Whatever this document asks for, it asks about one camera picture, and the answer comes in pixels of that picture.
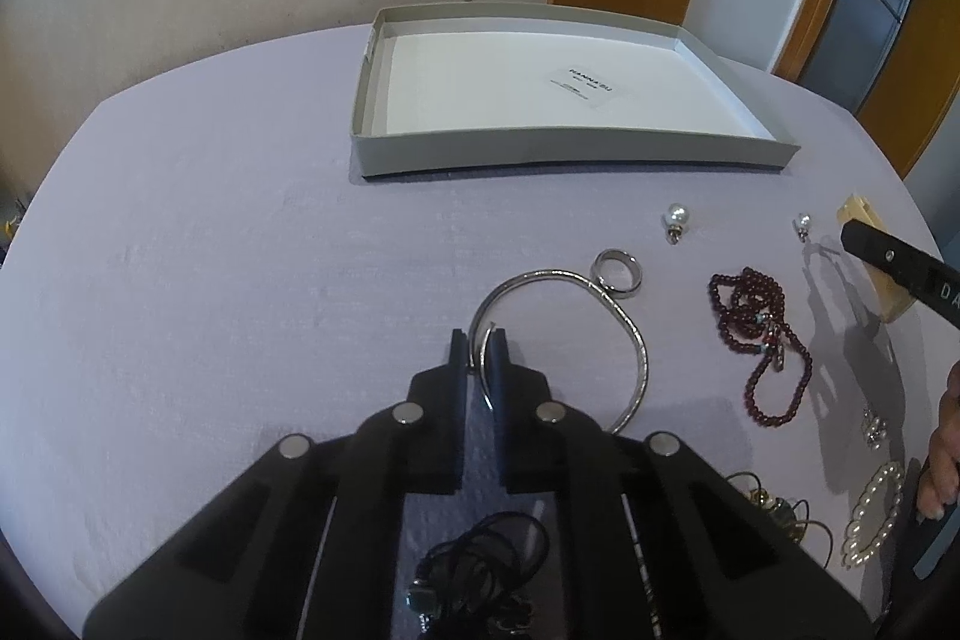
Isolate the brown cord necklace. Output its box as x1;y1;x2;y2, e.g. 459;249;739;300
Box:
724;471;833;570

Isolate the black cord necklace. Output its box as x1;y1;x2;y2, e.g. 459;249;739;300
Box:
409;511;552;640

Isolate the gold wrist watch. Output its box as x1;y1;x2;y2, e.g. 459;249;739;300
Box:
836;194;920;322

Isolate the grey cardboard box tray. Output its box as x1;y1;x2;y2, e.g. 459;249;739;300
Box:
349;2;800;185

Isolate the dark red bead necklace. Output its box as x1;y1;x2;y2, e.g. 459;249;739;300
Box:
709;267;815;423

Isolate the silver ring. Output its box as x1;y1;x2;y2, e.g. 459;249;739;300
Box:
591;248;644;296

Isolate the silver bangle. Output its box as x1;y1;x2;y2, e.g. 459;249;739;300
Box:
469;269;646;437

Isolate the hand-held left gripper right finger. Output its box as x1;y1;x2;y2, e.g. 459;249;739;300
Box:
490;328;875;640

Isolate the white pearl bracelet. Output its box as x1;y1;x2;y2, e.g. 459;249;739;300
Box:
841;458;907;570

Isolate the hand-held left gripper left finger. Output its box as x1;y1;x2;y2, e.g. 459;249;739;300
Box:
86;329;468;640

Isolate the person's right hand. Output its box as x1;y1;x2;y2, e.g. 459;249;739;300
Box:
916;361;960;522

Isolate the white paper label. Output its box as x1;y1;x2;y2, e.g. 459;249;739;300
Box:
540;59;628;113

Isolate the silver pearl dangle earring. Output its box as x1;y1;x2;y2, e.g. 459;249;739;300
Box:
861;407;892;453

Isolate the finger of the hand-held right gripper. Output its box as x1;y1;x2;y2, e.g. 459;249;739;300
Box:
840;220;960;330

